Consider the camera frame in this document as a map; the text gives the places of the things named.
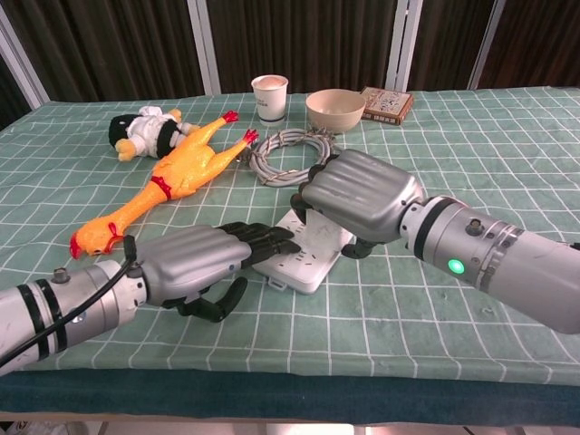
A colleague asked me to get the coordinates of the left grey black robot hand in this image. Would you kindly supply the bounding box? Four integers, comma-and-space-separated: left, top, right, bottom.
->
133, 221, 303, 323

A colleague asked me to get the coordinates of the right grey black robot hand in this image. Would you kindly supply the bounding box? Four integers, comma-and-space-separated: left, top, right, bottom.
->
289, 149, 427, 259

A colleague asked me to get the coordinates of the white power strip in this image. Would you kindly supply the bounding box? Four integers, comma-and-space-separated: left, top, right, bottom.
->
251, 210, 354, 296

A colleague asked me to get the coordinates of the beige bowl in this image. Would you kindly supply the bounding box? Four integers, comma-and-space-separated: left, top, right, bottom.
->
304, 88, 367, 134

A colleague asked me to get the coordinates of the brown playing card box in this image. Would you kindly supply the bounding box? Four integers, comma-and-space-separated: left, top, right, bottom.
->
360, 86, 415, 126

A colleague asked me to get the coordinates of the yellow rubber chicken toy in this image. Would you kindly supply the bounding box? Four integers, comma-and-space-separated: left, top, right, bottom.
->
68, 110, 260, 259

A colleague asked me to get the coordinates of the white paper cup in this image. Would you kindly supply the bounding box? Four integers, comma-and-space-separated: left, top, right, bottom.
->
251, 74, 290, 127

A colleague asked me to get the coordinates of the black white plush toy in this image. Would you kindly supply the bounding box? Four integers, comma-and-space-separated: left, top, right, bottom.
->
107, 105, 200, 163

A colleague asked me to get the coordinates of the green checked tablecloth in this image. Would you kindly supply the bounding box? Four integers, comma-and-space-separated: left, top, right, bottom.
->
0, 85, 580, 386

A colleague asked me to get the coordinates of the dark teal under cloth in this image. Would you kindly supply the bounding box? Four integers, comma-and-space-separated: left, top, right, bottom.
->
0, 367, 580, 428

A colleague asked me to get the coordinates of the dark brown curtain panel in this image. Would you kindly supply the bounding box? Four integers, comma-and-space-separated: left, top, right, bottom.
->
207, 0, 400, 95
0, 56, 33, 131
478, 0, 580, 90
406, 0, 496, 92
0, 0, 204, 104

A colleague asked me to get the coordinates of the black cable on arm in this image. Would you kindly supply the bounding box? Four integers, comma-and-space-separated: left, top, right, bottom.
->
0, 234, 140, 371

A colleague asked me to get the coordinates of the grey cable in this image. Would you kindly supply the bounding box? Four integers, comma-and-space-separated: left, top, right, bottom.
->
246, 128, 341, 188

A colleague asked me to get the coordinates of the white metal frame post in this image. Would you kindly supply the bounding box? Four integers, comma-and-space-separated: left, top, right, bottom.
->
187, 0, 222, 96
0, 4, 50, 110
384, 0, 425, 92
468, 0, 508, 91

